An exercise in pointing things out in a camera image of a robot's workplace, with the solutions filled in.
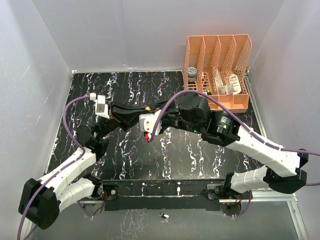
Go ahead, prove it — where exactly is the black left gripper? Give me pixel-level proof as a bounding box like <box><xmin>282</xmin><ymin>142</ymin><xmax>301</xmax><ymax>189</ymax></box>
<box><xmin>96</xmin><ymin>101</ymin><xmax>149</xmax><ymax>140</ymax></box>

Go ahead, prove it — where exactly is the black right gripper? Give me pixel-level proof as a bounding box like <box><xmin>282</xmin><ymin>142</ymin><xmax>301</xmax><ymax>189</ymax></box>
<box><xmin>148</xmin><ymin>98</ymin><xmax>203</xmax><ymax>135</ymax></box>

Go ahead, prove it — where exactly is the metal key organizer red handle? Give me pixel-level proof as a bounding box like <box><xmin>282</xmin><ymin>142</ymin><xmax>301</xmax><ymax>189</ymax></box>
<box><xmin>144</xmin><ymin>132</ymin><xmax>154</xmax><ymax>143</ymax></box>

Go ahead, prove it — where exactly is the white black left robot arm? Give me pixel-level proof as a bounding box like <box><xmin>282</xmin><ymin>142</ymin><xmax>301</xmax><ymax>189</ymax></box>
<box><xmin>18</xmin><ymin>100</ymin><xmax>152</xmax><ymax>230</ymax></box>

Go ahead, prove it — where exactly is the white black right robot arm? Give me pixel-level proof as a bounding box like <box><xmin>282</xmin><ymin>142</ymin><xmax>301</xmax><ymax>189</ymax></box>
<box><xmin>151</xmin><ymin>90</ymin><xmax>309</xmax><ymax>199</ymax></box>

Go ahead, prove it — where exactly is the small round grey jar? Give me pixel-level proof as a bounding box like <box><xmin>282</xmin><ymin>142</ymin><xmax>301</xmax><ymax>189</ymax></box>
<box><xmin>187</xmin><ymin>66</ymin><xmax>198</xmax><ymax>83</ymax></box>

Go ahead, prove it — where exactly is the orange plastic file organizer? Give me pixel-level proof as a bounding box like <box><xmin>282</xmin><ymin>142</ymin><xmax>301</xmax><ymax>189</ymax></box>
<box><xmin>182</xmin><ymin>34</ymin><xmax>252</xmax><ymax>113</ymax></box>

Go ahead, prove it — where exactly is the white round label card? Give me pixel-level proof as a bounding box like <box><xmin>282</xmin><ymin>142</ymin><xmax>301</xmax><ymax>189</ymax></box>
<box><xmin>215</xmin><ymin>73</ymin><xmax>242</xmax><ymax>95</ymax></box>

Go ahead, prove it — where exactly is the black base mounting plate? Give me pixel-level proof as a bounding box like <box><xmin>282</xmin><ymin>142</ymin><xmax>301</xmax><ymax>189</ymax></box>
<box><xmin>103</xmin><ymin>179</ymin><xmax>236</xmax><ymax>211</ymax></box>

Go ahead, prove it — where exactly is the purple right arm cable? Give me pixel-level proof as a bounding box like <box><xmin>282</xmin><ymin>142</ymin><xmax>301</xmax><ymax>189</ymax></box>
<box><xmin>147</xmin><ymin>89</ymin><xmax>320</xmax><ymax>217</ymax></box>

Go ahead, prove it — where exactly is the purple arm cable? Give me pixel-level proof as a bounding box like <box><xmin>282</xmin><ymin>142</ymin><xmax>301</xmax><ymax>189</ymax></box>
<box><xmin>16</xmin><ymin>94</ymin><xmax>98</xmax><ymax>240</ymax></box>
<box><xmin>147</xmin><ymin>89</ymin><xmax>320</xmax><ymax>217</ymax></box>

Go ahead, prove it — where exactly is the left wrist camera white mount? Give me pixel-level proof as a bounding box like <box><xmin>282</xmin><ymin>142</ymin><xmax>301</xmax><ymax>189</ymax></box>
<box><xmin>89</xmin><ymin>92</ymin><xmax>110</xmax><ymax>119</ymax></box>

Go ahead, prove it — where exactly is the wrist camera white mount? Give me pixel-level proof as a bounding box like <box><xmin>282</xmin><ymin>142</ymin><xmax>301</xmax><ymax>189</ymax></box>
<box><xmin>138</xmin><ymin>109</ymin><xmax>162</xmax><ymax>134</ymax></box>
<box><xmin>89</xmin><ymin>92</ymin><xmax>110</xmax><ymax>119</ymax></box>

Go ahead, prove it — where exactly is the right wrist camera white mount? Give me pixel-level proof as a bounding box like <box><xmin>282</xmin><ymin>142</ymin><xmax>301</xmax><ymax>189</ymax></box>
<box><xmin>138</xmin><ymin>109</ymin><xmax>162</xmax><ymax>134</ymax></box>

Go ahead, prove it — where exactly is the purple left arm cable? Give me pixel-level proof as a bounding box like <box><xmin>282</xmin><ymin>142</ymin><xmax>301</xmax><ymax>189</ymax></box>
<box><xmin>16</xmin><ymin>94</ymin><xmax>98</xmax><ymax>240</ymax></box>

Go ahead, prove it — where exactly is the aluminium frame rail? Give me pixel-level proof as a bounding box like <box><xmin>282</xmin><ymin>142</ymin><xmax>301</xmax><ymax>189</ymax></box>
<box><xmin>244</xmin><ymin>70</ymin><xmax>309</xmax><ymax>240</ymax></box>

